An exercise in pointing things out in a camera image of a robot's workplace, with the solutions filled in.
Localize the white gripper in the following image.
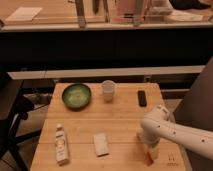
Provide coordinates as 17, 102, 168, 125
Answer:
138, 132, 160, 160

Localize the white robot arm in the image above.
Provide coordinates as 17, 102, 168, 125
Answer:
140, 105, 213, 160

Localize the black rectangular remote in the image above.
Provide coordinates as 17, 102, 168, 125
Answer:
138, 90, 147, 107

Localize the white sponge block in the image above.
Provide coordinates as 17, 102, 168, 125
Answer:
93, 133, 109, 157

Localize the white lotion bottle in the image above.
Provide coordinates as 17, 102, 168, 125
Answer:
55, 124, 69, 165

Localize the green bowl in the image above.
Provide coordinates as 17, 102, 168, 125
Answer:
62, 83, 92, 110

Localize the black office chair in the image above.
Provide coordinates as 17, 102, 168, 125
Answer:
0, 72, 41, 171

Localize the white paper sheet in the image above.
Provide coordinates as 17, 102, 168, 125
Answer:
5, 7, 42, 22

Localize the grey metal post right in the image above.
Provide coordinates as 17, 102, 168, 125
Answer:
133, 0, 143, 27

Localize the grey metal post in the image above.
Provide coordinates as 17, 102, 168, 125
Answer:
133, 0, 143, 27
75, 0, 86, 28

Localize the grey metal post left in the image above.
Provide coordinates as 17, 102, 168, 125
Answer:
75, 0, 86, 28

